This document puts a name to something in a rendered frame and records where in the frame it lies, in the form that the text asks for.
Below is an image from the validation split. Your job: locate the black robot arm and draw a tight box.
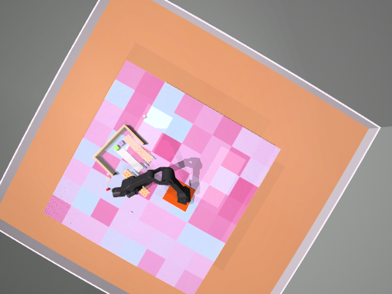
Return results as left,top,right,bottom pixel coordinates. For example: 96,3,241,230
111,167,190,205

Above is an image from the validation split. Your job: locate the white flat strip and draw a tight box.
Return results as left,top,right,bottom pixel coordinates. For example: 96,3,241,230
127,156,144,173

